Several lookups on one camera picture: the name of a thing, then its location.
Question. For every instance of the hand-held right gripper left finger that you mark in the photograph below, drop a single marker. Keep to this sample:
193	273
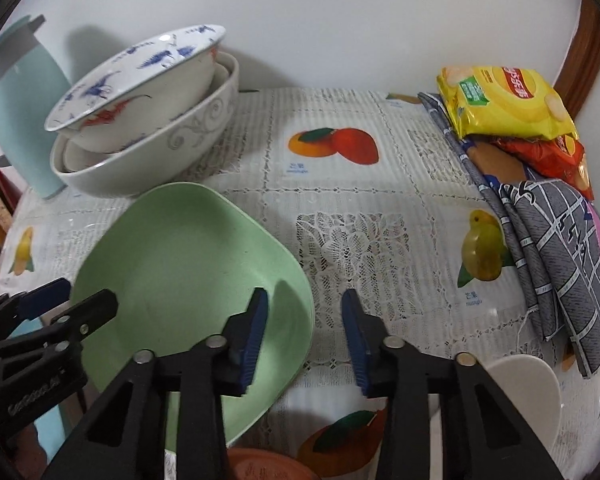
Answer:
252	341

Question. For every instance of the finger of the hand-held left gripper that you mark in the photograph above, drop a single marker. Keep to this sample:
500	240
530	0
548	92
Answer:
45	298
87	313

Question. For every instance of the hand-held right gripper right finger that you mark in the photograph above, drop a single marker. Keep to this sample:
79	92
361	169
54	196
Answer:
355	341

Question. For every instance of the terracotta saucer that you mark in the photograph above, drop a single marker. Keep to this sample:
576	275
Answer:
270	467

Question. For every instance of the large white bowl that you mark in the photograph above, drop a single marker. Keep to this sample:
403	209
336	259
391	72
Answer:
525	390

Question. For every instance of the fruit print lace tablecloth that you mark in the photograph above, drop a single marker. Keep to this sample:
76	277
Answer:
355	210

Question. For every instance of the grey scroll patterned bowl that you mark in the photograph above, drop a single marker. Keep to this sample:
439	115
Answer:
180	160

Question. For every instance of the light blue thermos jug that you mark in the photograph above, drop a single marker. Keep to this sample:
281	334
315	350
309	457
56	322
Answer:
20	110

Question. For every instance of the grey checked folded cloth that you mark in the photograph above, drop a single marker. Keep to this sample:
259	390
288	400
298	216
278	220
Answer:
555	240

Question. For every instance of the blue patterned porcelain bowl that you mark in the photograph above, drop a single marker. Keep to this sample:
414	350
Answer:
130	75

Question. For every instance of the orange chip bag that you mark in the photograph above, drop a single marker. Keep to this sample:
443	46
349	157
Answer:
555	160

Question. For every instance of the yellow chip bag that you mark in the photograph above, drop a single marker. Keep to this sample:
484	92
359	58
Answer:
505	105

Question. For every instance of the brown wooden door frame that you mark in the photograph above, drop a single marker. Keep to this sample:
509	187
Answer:
587	60

